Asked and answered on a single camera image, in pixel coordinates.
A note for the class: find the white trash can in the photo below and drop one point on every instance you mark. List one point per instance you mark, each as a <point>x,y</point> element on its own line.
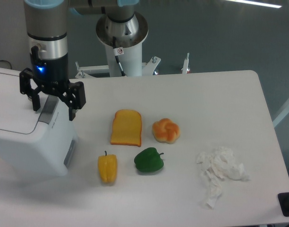
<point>41,141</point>

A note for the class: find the crumpled white tissue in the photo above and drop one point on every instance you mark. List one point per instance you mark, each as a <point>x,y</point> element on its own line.
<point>218,165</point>

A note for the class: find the yellow bell pepper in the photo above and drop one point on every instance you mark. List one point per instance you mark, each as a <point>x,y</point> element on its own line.
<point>107,167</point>

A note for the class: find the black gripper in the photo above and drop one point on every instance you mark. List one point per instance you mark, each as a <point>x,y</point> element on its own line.
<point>51,75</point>

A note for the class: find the green bell pepper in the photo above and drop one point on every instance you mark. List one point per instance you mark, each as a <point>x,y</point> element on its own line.
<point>149,160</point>

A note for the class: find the black device at edge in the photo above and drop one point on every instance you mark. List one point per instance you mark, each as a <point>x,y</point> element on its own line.
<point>284,203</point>

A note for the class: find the toast bread slice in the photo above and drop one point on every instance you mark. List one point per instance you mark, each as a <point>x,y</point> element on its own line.
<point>126,128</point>

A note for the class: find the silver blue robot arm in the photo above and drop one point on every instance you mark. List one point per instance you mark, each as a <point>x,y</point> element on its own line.
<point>120,29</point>

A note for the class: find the white metal frame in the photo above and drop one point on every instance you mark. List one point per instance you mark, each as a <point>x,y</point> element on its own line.
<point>281,113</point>

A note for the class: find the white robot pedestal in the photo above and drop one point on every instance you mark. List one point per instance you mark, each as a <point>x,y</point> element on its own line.
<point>122,62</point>

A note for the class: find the knotted bread roll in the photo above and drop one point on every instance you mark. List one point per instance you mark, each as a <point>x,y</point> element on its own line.
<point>165,131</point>

